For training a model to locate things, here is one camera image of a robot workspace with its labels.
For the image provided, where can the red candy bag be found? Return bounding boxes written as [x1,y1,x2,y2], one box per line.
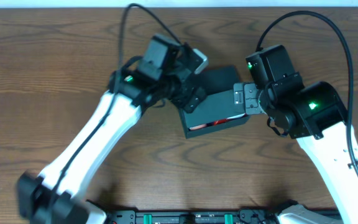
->
[213,119,229,126]

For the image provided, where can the Hello Panda biscuit box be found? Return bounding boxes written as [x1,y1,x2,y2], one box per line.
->
[226,113,247,120]

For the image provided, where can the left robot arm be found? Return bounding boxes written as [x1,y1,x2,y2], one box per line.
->
[17,68,206,224]

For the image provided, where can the dark green box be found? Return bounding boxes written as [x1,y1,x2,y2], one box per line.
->
[178,65,250,139]

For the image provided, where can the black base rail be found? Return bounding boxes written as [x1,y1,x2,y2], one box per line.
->
[85,200,341,224]

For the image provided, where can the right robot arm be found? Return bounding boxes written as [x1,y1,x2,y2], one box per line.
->
[234,73,358,223]

